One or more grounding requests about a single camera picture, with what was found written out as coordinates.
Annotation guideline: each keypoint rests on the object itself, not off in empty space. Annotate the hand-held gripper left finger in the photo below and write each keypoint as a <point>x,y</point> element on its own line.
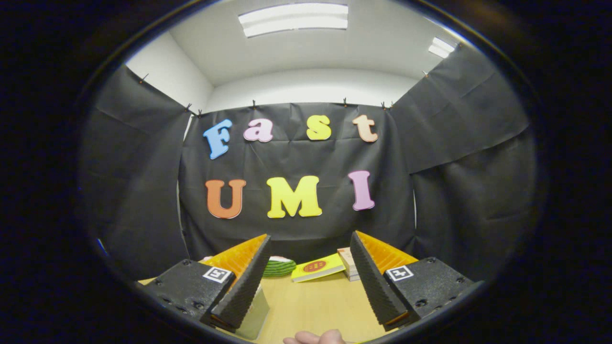
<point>244,286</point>

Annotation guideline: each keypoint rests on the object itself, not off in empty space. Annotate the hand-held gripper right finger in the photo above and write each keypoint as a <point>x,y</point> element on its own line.
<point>375,286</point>

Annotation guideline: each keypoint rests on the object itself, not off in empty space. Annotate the beige fabric storage box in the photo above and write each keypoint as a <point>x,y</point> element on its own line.
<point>256,313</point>

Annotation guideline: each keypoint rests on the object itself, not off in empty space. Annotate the white paperback book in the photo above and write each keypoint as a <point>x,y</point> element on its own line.
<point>354,278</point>
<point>352,271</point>

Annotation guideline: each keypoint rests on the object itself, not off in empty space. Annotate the watermelon slice plush toy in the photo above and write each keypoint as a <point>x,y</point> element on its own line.
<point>279,268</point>

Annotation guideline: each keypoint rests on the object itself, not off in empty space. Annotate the tan cover book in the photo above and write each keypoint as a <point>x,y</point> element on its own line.
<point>346,258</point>

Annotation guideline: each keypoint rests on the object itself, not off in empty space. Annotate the yellow book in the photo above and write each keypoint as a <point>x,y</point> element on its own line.
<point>315,267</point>

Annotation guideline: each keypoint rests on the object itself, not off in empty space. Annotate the black backdrop cloth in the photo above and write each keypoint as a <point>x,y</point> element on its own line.
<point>296,229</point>

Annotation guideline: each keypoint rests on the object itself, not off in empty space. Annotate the small ceiling light panel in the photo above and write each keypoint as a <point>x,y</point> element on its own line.
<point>442,48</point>

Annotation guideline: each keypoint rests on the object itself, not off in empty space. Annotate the large ceiling light panel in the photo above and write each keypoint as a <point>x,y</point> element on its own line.
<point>294,19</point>

